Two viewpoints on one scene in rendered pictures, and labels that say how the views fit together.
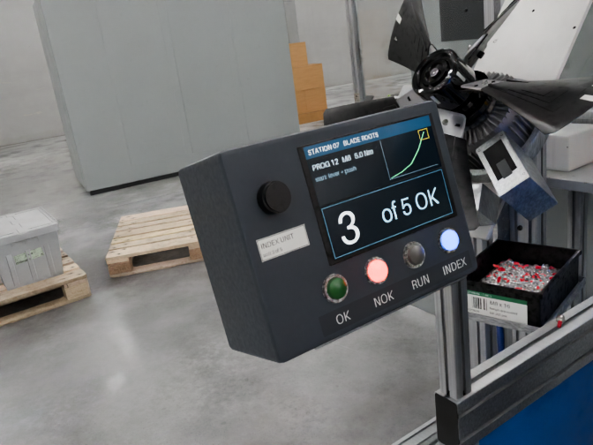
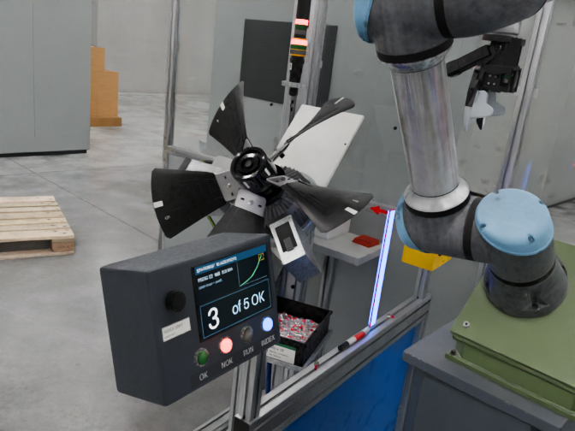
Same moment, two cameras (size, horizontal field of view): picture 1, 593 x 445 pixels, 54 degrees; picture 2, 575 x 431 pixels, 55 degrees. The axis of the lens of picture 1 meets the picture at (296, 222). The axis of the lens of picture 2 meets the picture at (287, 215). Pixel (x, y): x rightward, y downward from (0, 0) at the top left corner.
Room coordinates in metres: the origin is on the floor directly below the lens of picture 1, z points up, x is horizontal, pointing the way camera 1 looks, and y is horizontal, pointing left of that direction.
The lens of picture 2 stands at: (-0.20, 0.16, 1.55)
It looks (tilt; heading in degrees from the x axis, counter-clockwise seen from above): 17 degrees down; 337
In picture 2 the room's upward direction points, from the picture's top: 7 degrees clockwise
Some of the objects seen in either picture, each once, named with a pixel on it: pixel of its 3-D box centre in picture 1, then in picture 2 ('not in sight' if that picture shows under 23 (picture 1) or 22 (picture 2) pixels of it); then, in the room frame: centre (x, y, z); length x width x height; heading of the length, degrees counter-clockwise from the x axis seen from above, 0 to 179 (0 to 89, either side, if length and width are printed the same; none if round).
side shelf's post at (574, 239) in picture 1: (575, 305); (319, 338); (1.64, -0.84, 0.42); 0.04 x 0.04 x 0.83; 32
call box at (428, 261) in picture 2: not in sight; (429, 248); (1.10, -0.88, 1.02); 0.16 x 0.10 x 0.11; 122
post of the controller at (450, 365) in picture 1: (452, 326); (253, 371); (0.66, -0.18, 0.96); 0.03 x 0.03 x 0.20; 32
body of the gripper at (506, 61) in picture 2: not in sight; (497, 64); (0.80, -0.72, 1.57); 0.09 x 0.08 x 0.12; 31
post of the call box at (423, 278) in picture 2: not in sight; (423, 279); (1.10, -0.88, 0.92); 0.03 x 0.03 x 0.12; 32
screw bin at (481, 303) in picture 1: (516, 280); (288, 329); (1.00, -0.40, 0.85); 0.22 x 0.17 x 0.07; 137
